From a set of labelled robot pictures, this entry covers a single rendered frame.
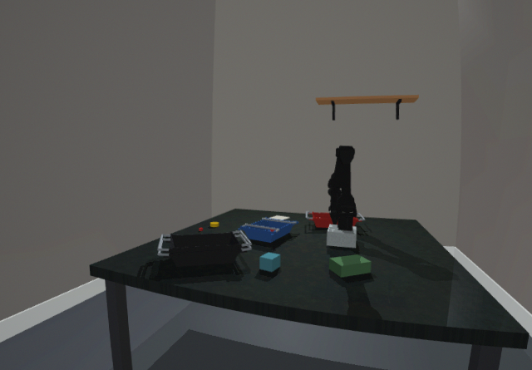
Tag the teal block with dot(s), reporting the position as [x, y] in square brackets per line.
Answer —
[269, 262]

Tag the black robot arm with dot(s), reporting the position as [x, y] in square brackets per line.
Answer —
[340, 179]

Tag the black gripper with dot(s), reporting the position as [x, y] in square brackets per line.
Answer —
[333, 211]

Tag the green rectangular block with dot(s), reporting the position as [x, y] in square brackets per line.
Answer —
[350, 265]

